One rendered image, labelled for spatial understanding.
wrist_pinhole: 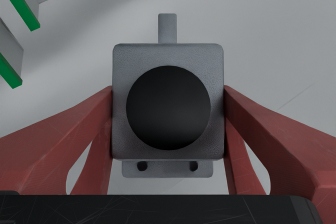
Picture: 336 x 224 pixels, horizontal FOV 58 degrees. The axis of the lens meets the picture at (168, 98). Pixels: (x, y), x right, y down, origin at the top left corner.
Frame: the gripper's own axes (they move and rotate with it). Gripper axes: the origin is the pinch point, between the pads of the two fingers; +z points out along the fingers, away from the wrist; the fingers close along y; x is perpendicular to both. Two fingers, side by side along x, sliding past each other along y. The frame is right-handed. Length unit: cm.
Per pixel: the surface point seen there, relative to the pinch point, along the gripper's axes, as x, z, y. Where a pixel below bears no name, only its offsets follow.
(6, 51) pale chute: 0.2, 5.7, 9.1
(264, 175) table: 17.8, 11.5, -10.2
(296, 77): 10.0, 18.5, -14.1
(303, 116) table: 13.2, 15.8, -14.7
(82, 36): 6.4, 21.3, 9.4
